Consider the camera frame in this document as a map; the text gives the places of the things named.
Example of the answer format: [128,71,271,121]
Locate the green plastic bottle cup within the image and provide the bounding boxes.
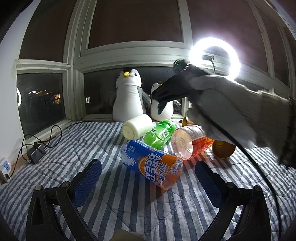
[143,120,176,150]

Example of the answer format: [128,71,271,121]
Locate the grey sleeved right forearm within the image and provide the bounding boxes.
[187,75,295,168]

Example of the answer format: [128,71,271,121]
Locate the brown paper cup lying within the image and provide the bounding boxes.
[182,116,195,126]

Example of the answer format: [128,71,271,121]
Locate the clear orange plastic bottle cup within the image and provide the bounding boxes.
[171,125,214,160]

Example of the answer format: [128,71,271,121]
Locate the white plastic cup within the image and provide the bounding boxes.
[121,114,152,140]

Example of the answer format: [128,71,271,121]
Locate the brown round cup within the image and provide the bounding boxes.
[212,140,236,159]

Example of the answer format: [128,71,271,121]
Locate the small plush penguin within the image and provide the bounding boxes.
[149,82,181,122]

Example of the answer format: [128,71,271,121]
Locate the large plush penguin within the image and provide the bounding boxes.
[110,67,152,123]

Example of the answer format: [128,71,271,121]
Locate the white power strip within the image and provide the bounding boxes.
[0,158,11,184]

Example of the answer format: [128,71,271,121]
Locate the black power adapter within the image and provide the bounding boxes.
[27,144,46,165]

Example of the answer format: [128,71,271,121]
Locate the blue white striped quilt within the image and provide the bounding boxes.
[1,123,295,240]

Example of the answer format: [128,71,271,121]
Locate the blue orange Arctic Ocean bottle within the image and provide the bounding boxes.
[120,140,184,191]

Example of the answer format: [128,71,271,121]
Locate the bright ring light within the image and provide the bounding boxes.
[189,37,241,82]

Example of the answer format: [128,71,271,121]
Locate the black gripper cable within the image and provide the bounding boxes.
[203,115,283,241]

